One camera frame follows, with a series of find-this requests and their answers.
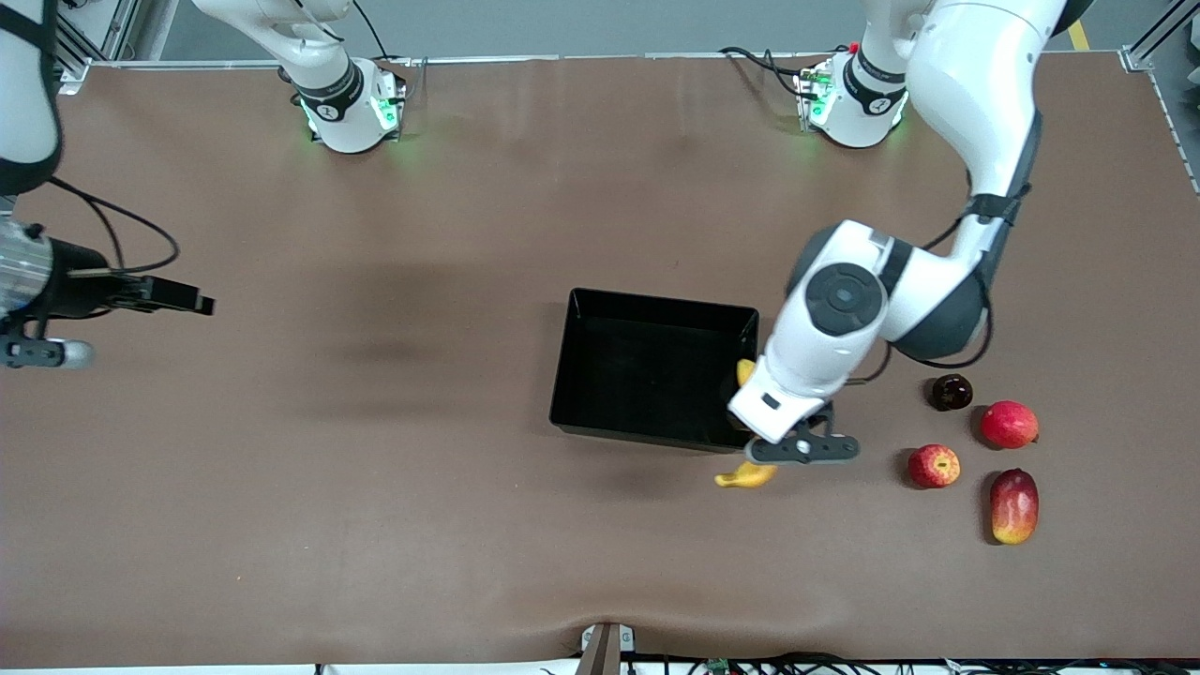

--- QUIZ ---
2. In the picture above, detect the yellow banana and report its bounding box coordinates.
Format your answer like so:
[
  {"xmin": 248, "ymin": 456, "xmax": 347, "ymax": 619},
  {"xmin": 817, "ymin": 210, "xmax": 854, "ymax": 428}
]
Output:
[{"xmin": 714, "ymin": 359, "xmax": 779, "ymax": 489}]

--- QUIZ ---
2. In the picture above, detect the small red apple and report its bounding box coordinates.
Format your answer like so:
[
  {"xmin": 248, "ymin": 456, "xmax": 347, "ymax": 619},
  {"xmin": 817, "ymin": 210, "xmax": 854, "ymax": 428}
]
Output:
[{"xmin": 907, "ymin": 443, "xmax": 962, "ymax": 490}]

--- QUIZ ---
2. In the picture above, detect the black plastic box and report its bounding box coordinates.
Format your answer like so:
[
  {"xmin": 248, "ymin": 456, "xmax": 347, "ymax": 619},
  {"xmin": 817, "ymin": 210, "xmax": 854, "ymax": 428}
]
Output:
[{"xmin": 549, "ymin": 288, "xmax": 760, "ymax": 454}]

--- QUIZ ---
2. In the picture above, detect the dark purple plum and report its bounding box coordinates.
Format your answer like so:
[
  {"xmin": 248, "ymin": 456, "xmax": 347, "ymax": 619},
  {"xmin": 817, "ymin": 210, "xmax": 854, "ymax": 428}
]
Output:
[{"xmin": 930, "ymin": 373, "xmax": 974, "ymax": 412}]

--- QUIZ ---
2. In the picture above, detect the round red peach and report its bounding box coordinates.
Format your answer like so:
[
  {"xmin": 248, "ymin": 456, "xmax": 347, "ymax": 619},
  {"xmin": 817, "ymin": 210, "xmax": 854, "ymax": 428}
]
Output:
[{"xmin": 980, "ymin": 400, "xmax": 1040, "ymax": 450}]

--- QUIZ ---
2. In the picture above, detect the red yellow mango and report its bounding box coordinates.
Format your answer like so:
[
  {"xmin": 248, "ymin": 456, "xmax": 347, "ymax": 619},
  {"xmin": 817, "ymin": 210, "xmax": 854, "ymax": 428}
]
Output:
[{"xmin": 989, "ymin": 468, "xmax": 1041, "ymax": 546}]

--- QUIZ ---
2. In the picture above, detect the large table cover mat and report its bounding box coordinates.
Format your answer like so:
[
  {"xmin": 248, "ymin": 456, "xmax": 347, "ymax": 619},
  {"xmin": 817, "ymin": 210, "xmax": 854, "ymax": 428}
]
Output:
[{"xmin": 0, "ymin": 52, "xmax": 1200, "ymax": 668}]

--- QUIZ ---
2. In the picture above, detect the aluminium extrusion frame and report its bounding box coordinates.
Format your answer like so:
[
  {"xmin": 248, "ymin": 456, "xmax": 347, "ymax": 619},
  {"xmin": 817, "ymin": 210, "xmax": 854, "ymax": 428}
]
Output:
[
  {"xmin": 1120, "ymin": 0, "xmax": 1200, "ymax": 71},
  {"xmin": 56, "ymin": 0, "xmax": 142, "ymax": 95}
]

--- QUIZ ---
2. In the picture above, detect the front camera mount post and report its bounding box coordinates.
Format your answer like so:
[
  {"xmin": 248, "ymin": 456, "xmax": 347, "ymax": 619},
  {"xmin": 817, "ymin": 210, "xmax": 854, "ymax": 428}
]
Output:
[{"xmin": 577, "ymin": 622, "xmax": 637, "ymax": 675}]

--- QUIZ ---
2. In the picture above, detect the black right base cable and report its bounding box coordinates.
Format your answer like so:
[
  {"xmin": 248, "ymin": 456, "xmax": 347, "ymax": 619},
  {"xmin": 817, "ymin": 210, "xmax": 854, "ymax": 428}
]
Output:
[{"xmin": 352, "ymin": 0, "xmax": 393, "ymax": 63}]

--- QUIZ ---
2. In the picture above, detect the black base cable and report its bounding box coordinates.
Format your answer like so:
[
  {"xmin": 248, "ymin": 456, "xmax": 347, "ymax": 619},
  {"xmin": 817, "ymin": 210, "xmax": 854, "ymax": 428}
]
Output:
[
  {"xmin": 720, "ymin": 45, "xmax": 849, "ymax": 99},
  {"xmin": 352, "ymin": 0, "xmax": 393, "ymax": 63}
]

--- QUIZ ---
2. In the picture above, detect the black left base cable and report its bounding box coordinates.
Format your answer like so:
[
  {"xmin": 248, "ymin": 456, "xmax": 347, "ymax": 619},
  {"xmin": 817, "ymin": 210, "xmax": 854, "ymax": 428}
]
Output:
[{"xmin": 720, "ymin": 45, "xmax": 849, "ymax": 99}]

